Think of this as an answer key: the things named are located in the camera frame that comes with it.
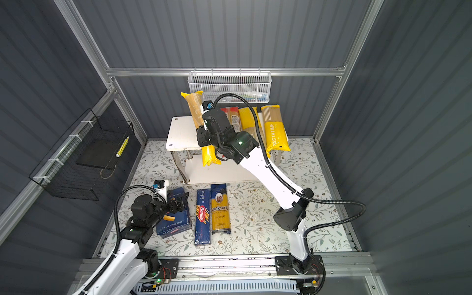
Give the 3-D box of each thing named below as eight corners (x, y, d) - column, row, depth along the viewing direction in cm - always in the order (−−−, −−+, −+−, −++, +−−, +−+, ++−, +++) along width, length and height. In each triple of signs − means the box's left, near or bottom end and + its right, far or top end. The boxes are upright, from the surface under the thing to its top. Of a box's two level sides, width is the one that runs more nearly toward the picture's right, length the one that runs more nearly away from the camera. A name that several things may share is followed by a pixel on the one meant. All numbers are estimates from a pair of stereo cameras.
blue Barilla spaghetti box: (195, 245, 81) (193, 243, 78) (197, 193, 97) (196, 189, 95) (210, 243, 81) (209, 241, 78) (210, 191, 98) (209, 188, 95)
